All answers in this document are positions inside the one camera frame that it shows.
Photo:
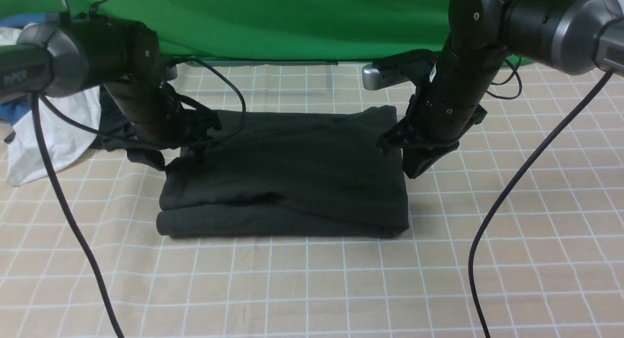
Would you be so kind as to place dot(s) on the beige checkered tablecloth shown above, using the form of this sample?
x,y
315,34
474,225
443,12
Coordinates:
x,y
550,265

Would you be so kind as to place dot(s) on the green backdrop cloth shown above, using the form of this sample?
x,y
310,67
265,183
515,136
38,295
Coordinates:
x,y
288,30

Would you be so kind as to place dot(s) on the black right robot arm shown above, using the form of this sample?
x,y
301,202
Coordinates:
x,y
570,36

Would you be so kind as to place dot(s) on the white crumpled shirt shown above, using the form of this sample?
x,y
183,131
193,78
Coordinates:
x,y
64,143

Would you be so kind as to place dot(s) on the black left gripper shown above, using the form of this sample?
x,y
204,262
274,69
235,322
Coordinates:
x,y
160,121

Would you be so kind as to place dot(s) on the dark gray crumpled garment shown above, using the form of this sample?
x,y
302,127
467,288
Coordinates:
x,y
112,121

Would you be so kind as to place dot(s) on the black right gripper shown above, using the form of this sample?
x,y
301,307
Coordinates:
x,y
446,108

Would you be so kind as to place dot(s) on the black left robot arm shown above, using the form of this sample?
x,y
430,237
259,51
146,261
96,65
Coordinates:
x,y
60,59

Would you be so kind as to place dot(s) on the blue crumpled garment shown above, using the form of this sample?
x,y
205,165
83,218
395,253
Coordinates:
x,y
24,68

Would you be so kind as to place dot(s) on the dark gray long-sleeved shirt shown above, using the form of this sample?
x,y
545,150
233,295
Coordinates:
x,y
290,174

